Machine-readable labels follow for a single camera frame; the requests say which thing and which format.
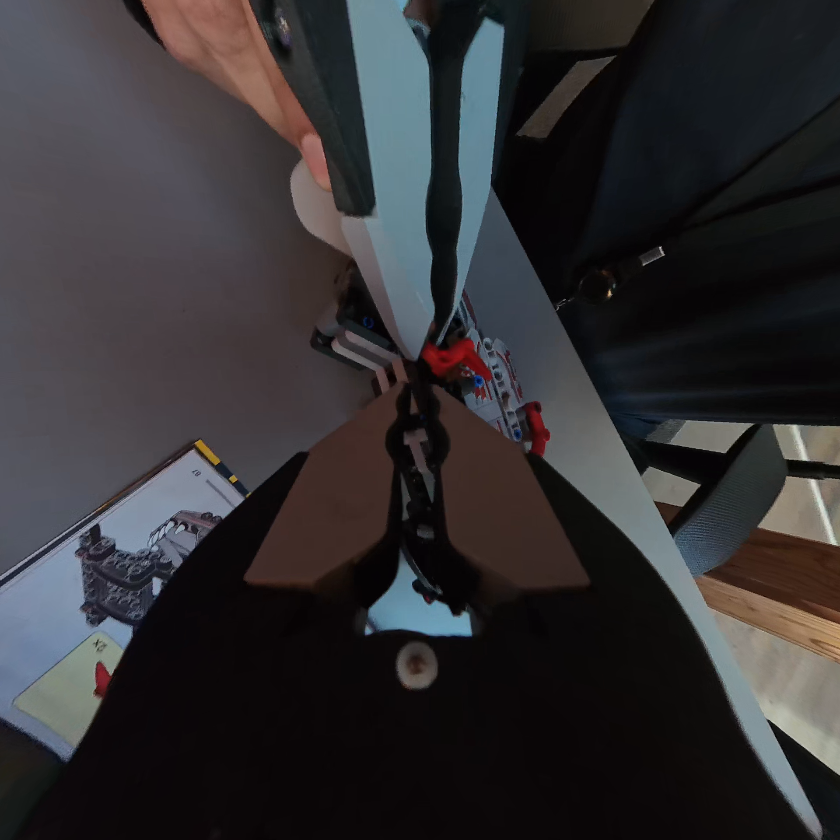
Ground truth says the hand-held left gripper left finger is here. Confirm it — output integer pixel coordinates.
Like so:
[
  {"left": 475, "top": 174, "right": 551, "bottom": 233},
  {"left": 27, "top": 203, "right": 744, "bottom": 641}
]
[{"left": 243, "top": 384, "right": 411, "bottom": 608}]

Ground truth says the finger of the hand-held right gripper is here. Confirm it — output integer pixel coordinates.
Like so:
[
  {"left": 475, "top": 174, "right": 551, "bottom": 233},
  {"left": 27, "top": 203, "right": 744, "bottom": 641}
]
[
  {"left": 430, "top": 13, "right": 506, "bottom": 342},
  {"left": 340, "top": 0, "right": 439, "bottom": 361}
]

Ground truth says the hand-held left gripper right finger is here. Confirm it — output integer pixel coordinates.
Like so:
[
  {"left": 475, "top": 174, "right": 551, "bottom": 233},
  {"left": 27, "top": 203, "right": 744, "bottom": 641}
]
[{"left": 427, "top": 387, "right": 592, "bottom": 614}]

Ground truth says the grey dinosaur lego model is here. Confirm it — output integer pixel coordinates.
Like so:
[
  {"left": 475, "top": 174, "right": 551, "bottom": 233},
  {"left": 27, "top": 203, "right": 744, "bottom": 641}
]
[{"left": 310, "top": 259, "right": 551, "bottom": 621}]

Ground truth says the red lego axle connector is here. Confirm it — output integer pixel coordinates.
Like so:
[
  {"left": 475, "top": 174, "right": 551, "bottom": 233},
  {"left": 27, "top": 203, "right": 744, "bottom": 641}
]
[{"left": 420, "top": 341, "right": 460, "bottom": 380}]

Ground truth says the lego instruction booklet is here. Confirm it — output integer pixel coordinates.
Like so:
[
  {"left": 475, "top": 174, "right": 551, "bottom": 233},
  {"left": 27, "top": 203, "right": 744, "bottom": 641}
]
[{"left": 0, "top": 438, "right": 252, "bottom": 762}]

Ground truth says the person's right hand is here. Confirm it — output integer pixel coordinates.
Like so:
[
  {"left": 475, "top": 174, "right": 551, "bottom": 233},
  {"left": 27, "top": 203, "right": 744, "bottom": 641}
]
[{"left": 141, "top": 0, "right": 332, "bottom": 193}]

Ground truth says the black office chair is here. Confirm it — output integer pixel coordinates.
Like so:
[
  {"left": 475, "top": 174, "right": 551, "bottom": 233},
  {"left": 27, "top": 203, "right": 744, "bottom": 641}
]
[{"left": 640, "top": 423, "right": 840, "bottom": 578}]

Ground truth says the person's dark navy clothing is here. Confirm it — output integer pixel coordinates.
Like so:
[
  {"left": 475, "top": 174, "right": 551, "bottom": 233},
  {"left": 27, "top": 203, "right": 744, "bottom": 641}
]
[{"left": 492, "top": 0, "right": 840, "bottom": 427}]

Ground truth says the black lanyard strap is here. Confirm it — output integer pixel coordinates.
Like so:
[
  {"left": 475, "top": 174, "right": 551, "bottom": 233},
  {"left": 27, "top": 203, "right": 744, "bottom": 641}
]
[{"left": 620, "top": 244, "right": 669, "bottom": 273}]

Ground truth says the wooden post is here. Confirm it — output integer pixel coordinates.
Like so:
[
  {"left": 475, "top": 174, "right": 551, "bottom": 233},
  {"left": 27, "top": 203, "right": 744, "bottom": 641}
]
[{"left": 656, "top": 502, "right": 840, "bottom": 664}]

